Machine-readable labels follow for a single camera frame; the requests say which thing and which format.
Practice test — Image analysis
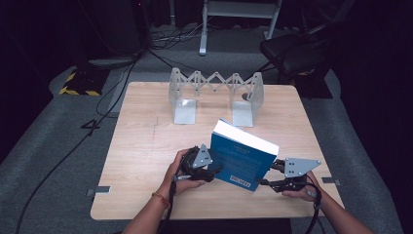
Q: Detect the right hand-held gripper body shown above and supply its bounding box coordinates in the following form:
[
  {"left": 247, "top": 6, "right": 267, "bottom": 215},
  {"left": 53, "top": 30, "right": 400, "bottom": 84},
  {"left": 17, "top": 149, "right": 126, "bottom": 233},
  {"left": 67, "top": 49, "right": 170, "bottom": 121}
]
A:
[{"left": 280, "top": 158, "right": 322, "bottom": 192}]

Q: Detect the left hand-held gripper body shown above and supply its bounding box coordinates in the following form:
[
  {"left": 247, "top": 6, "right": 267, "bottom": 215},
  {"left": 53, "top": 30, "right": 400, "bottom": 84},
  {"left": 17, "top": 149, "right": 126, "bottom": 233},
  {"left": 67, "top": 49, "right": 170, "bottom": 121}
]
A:
[{"left": 174, "top": 143, "right": 216, "bottom": 183}]

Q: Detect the blue book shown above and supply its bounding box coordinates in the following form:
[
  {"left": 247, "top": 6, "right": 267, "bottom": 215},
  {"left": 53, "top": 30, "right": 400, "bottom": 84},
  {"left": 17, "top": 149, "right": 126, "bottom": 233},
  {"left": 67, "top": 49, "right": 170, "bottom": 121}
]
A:
[{"left": 208, "top": 118, "right": 281, "bottom": 193}]

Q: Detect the person's right hand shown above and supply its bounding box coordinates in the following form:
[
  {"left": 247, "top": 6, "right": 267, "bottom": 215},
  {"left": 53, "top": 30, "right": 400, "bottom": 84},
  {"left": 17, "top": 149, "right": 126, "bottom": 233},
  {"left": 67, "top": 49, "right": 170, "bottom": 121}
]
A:
[{"left": 281, "top": 171, "right": 322, "bottom": 204}]

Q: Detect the person's left hand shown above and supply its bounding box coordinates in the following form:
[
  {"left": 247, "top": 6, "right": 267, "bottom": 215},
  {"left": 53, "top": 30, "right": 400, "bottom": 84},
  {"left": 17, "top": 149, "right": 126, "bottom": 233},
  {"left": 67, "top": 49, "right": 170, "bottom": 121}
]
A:
[{"left": 160, "top": 149, "right": 207, "bottom": 200}]

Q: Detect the grey expandable metal bookend rack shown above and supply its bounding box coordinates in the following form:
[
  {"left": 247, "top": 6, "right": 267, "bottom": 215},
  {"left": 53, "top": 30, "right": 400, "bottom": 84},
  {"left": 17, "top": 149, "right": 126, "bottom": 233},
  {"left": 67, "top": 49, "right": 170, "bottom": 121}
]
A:
[{"left": 168, "top": 66, "right": 265, "bottom": 128}]

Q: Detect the black chair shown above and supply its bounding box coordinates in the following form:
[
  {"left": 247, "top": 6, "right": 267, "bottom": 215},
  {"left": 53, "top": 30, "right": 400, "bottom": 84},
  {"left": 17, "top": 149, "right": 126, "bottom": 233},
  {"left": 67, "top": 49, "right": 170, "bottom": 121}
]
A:
[{"left": 258, "top": 21, "right": 334, "bottom": 86}]

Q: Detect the yellow black striped base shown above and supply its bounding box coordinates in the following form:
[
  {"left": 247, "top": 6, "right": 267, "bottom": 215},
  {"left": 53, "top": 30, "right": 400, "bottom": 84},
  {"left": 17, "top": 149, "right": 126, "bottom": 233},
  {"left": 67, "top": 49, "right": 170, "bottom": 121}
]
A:
[{"left": 58, "top": 67, "right": 110, "bottom": 98}]

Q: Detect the dark equipment stand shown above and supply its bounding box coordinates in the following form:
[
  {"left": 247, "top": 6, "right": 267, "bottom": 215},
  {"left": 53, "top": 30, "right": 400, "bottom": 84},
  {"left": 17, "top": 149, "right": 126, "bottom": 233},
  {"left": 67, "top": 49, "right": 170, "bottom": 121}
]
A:
[{"left": 72, "top": 0, "right": 151, "bottom": 70}]

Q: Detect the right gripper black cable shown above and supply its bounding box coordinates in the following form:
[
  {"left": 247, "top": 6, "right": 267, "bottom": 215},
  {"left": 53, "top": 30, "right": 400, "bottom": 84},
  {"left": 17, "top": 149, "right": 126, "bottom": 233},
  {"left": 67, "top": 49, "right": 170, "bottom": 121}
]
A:
[{"left": 303, "top": 182, "right": 323, "bottom": 234}]

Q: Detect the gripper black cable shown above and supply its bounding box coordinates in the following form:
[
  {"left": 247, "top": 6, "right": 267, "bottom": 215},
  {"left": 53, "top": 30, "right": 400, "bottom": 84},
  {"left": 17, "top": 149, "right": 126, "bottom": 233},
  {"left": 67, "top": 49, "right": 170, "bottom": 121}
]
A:
[
  {"left": 303, "top": 182, "right": 323, "bottom": 234},
  {"left": 157, "top": 176, "right": 178, "bottom": 234}
]

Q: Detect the orange bracelet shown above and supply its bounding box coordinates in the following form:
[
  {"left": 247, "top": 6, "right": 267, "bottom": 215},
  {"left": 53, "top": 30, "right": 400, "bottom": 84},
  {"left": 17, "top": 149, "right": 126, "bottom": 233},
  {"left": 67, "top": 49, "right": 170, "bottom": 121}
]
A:
[{"left": 151, "top": 191, "right": 171, "bottom": 210}]

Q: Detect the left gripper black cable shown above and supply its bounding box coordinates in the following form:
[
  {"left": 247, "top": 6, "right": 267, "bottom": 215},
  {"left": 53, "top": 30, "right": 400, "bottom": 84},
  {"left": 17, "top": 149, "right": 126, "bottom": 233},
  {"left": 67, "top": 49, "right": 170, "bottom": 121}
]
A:
[{"left": 157, "top": 176, "right": 178, "bottom": 234}]

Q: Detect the white metal stand frame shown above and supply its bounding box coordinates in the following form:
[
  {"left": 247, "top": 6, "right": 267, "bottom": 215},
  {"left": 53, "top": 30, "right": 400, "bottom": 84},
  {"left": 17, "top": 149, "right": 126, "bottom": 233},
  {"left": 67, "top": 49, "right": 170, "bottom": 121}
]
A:
[{"left": 198, "top": 0, "right": 283, "bottom": 57}]

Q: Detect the bundle of floor cables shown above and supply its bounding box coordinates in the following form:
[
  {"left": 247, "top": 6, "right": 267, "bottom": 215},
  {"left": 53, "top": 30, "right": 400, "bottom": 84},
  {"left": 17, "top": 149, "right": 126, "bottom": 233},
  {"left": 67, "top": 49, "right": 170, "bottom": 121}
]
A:
[{"left": 149, "top": 22, "right": 210, "bottom": 51}]

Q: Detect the long black floor cable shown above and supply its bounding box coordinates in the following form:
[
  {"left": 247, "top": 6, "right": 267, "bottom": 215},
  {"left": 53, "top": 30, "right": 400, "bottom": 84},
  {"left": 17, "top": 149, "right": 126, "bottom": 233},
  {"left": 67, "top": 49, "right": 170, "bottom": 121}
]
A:
[{"left": 14, "top": 52, "right": 144, "bottom": 234}]

